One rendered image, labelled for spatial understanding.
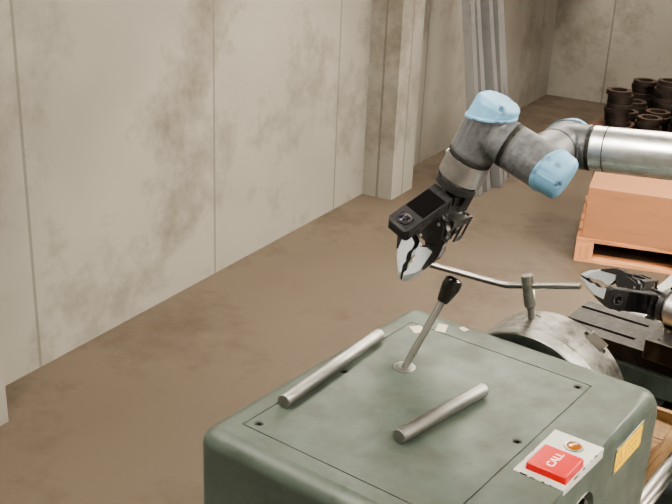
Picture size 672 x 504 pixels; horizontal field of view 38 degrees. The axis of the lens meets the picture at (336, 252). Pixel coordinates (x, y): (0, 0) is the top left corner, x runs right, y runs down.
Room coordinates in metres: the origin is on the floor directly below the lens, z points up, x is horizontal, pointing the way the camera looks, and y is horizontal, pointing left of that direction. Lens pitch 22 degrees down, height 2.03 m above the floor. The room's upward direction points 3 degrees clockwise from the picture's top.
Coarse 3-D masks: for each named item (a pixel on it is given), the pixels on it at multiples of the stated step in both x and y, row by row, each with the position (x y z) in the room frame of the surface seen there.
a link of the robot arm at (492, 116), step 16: (480, 96) 1.52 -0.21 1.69; (496, 96) 1.53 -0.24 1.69; (480, 112) 1.50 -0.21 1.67; (496, 112) 1.49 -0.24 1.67; (512, 112) 1.50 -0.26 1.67; (464, 128) 1.52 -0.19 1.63; (480, 128) 1.50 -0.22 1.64; (496, 128) 1.50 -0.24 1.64; (512, 128) 1.49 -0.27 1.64; (464, 144) 1.51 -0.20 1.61; (480, 144) 1.50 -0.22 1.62; (496, 144) 1.49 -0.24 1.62; (464, 160) 1.51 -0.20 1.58; (480, 160) 1.51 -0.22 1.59
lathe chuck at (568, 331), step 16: (512, 320) 1.69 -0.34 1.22; (544, 320) 1.66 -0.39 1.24; (560, 320) 1.67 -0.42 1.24; (560, 336) 1.61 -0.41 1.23; (576, 336) 1.62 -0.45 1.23; (576, 352) 1.58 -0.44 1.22; (592, 352) 1.60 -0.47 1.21; (608, 352) 1.62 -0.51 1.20; (592, 368) 1.56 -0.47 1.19; (608, 368) 1.59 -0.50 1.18
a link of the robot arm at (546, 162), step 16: (512, 144) 1.48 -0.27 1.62; (528, 144) 1.47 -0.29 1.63; (544, 144) 1.48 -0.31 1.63; (560, 144) 1.50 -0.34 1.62; (496, 160) 1.49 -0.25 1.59; (512, 160) 1.47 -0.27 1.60; (528, 160) 1.46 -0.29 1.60; (544, 160) 1.45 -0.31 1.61; (560, 160) 1.45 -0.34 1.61; (576, 160) 1.47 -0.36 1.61; (528, 176) 1.46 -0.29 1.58; (544, 176) 1.45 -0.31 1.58; (560, 176) 1.44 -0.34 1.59; (544, 192) 1.45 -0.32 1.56; (560, 192) 1.47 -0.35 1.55
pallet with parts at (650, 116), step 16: (640, 80) 8.12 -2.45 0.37; (656, 80) 8.07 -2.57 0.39; (608, 96) 7.50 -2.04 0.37; (624, 96) 7.40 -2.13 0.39; (640, 96) 7.99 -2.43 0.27; (656, 96) 7.73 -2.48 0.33; (608, 112) 7.44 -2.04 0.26; (624, 112) 7.41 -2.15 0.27; (640, 112) 7.79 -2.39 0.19; (656, 112) 7.63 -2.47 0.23; (640, 128) 7.32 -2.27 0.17; (656, 128) 7.30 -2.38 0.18
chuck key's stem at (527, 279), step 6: (522, 276) 1.69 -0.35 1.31; (528, 276) 1.68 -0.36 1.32; (522, 282) 1.68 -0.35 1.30; (528, 282) 1.68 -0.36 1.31; (522, 288) 1.69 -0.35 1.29; (528, 288) 1.68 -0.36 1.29; (528, 294) 1.68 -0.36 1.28; (534, 294) 1.68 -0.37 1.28; (528, 300) 1.67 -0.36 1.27; (534, 300) 1.68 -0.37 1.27; (528, 306) 1.67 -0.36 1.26; (534, 306) 1.67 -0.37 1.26; (528, 312) 1.68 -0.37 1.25; (534, 312) 1.68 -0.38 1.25; (528, 318) 1.68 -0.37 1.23; (534, 318) 1.67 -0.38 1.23
